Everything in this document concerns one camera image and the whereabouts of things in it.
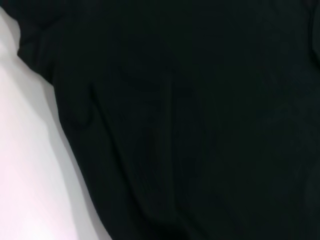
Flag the black shirt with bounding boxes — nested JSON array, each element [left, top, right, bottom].
[[0, 0, 320, 240]]

